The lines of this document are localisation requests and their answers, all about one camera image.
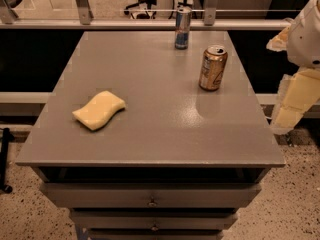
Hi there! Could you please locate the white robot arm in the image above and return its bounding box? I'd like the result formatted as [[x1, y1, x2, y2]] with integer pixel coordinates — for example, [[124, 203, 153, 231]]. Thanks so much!
[[266, 0, 320, 135]]

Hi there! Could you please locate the orange soda can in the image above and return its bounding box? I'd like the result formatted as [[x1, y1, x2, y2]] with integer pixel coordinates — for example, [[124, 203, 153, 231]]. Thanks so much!
[[199, 44, 228, 91]]

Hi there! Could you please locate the blue silver energy drink can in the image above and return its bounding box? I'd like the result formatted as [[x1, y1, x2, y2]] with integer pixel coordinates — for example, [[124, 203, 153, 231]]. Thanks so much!
[[175, 6, 192, 50]]

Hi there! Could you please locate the grey drawer cabinet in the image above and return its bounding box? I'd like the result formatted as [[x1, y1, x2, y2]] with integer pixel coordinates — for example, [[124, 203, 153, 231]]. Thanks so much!
[[15, 30, 287, 240]]

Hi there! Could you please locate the yellow sponge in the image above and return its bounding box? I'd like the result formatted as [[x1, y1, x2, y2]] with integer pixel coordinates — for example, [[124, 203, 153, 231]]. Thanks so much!
[[72, 91, 126, 131]]

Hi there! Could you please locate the office chair base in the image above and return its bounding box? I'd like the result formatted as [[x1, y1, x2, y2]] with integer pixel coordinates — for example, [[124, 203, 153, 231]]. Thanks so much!
[[124, 0, 157, 19]]

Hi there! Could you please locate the top grey drawer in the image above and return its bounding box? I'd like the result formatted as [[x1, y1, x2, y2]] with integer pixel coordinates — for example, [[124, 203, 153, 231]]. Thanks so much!
[[40, 183, 261, 208]]

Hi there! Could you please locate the grey drawer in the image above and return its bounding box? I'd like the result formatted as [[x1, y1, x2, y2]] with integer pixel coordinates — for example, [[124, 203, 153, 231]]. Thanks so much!
[[40, 183, 261, 208], [89, 229, 223, 240], [71, 210, 238, 230]]

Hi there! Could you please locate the bottom grey drawer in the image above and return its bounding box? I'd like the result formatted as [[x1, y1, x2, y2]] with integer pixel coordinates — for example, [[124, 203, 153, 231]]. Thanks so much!
[[89, 229, 223, 240]]

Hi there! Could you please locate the middle grey drawer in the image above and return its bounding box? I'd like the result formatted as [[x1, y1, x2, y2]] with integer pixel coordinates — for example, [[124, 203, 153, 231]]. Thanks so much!
[[71, 210, 238, 230]]

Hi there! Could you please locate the black stand on floor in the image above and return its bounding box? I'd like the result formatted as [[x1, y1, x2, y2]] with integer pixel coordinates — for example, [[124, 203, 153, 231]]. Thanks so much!
[[0, 128, 14, 194]]

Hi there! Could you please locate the glass railing with metal posts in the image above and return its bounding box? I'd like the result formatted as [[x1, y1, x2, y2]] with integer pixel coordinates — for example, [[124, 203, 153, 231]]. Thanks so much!
[[0, 0, 293, 31]]

